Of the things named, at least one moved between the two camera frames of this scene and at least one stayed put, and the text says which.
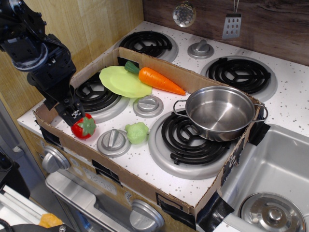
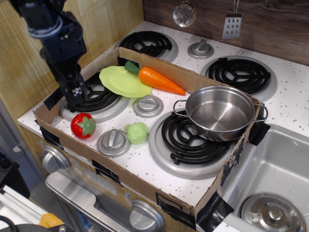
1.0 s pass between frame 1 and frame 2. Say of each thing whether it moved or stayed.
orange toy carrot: stayed
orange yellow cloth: stayed
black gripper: moved
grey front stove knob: stayed
